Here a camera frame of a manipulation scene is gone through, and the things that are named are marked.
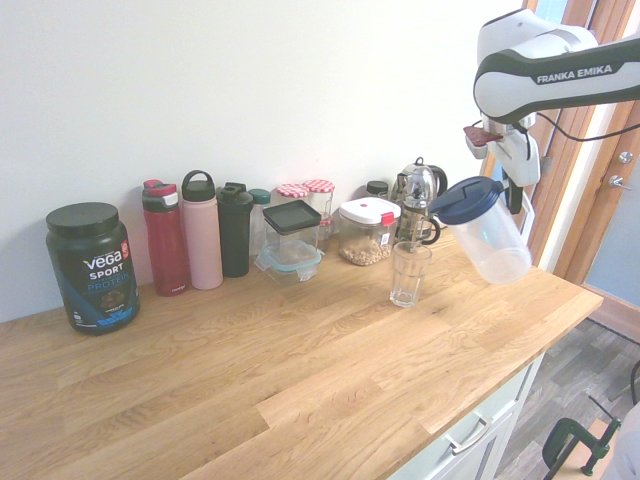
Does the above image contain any clear pitcher with blue lid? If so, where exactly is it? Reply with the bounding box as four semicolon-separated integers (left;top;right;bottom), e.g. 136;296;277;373
428;175;534;287

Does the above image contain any silver drawer handle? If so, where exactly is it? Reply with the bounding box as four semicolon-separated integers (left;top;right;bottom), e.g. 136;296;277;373
444;416;494;456

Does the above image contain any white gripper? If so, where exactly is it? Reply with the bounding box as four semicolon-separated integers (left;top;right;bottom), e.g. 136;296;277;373
482;115;542;217

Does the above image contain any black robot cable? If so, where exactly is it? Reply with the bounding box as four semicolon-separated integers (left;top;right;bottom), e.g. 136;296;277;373
519;113;640;164

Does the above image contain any black Vega protein tub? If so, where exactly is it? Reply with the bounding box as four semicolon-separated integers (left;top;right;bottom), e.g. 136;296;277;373
44;202;142;337

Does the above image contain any red water bottle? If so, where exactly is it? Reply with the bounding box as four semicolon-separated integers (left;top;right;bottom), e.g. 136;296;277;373
141;179;191;298

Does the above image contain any clear bottle with green lid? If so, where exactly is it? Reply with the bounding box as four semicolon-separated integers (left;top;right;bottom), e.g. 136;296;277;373
248;188;272;257

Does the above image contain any glass French press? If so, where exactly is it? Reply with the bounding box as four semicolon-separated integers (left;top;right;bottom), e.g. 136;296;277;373
397;175;443;247

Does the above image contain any cereal canister with white lid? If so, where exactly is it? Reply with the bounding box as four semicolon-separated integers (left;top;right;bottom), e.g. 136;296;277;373
338;197;403;268

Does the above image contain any glass container with teal lid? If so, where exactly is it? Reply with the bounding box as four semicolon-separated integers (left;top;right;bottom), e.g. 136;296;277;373
253;239;325;286

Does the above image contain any square canister with black lid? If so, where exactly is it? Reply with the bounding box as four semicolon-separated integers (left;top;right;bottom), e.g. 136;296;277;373
262;201;323;252

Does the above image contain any green metal clamp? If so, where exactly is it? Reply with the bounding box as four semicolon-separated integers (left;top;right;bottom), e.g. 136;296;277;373
542;394;626;477

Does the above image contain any tall jar red checkered lid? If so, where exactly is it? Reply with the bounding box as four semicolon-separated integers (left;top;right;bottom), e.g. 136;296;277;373
276;183;312;207
303;178;337;236

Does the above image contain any pink bottle with black lid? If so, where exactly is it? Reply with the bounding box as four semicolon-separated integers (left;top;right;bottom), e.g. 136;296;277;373
180;169;225;291

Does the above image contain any black shaker bottle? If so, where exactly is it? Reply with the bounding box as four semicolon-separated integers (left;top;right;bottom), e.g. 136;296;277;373
216;182;255;279

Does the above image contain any clear drinking glass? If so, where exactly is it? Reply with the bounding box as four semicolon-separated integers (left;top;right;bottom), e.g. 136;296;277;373
389;241;433;309

